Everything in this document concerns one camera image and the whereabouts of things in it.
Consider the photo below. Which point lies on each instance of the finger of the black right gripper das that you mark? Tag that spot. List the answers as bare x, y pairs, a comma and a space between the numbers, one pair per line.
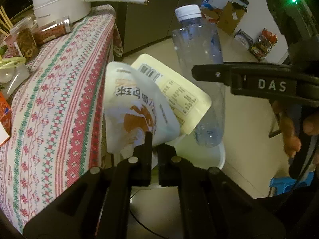
290, 83

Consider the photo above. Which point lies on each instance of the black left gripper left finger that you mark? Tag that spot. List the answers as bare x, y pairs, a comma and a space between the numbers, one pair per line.
97, 204

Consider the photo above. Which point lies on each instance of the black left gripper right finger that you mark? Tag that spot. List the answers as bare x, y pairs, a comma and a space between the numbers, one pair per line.
214, 206

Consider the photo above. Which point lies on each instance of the cream yellow food package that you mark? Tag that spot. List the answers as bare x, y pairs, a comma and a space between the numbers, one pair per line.
188, 102

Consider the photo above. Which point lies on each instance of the clear plastic water bottle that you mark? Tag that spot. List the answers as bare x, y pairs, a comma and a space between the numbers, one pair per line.
197, 42

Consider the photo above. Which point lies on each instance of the white printed snack pouch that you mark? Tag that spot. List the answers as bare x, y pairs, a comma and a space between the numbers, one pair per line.
134, 105

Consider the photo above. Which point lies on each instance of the person's right hand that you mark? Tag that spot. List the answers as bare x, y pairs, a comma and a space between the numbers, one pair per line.
292, 144

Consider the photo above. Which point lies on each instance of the red toy package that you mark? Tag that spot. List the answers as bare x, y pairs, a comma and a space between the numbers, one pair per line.
262, 46

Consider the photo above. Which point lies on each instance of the cardboard box on floor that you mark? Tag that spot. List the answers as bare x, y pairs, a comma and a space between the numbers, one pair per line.
226, 19

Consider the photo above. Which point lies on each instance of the patterned red green tablecloth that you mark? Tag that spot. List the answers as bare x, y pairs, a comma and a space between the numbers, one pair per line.
57, 116

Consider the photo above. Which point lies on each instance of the red orange box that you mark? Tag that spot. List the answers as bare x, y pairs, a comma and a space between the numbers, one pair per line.
5, 120

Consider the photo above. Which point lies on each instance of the spice jar lying down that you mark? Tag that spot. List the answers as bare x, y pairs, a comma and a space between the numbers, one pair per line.
52, 30

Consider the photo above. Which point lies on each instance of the clear jar with nuts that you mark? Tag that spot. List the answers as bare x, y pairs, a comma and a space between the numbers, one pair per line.
23, 39

